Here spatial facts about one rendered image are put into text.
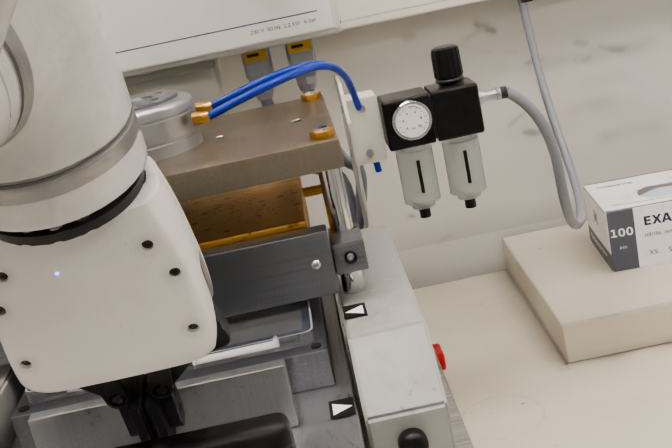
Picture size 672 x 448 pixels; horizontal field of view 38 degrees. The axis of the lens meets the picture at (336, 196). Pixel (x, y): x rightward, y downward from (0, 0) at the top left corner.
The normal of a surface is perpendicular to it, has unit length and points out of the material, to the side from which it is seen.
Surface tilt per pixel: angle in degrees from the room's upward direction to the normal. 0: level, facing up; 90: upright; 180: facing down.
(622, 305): 0
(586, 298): 0
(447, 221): 90
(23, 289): 108
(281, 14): 90
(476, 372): 0
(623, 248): 90
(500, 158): 90
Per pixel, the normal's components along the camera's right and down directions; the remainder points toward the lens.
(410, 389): -0.11, -0.55
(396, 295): -0.20, -0.94
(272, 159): 0.07, 0.26
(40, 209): 0.14, 0.57
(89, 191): 0.59, 0.40
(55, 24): 0.94, 0.05
